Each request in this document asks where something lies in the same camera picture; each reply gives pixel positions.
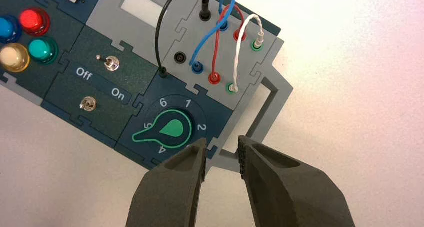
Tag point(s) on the green push button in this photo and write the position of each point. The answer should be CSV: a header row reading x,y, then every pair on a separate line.
x,y
41,50

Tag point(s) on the teal and grey control box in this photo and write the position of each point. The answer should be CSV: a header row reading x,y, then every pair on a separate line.
x,y
205,113

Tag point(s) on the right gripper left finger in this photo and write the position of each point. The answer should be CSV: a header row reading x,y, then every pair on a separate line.
x,y
165,199

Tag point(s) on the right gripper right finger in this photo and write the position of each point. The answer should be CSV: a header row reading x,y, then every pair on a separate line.
x,y
291,199

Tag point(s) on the metal toggle switch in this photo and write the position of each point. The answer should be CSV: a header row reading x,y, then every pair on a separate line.
x,y
112,64
88,104

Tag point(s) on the green rotary knob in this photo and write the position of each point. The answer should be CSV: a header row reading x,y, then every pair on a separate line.
x,y
172,129

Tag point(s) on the red push button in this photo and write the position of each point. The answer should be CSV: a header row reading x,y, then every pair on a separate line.
x,y
32,20

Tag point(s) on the yellow push button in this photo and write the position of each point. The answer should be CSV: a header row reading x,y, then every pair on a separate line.
x,y
13,56

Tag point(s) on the blue push button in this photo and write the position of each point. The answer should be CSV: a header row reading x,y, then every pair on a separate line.
x,y
6,28

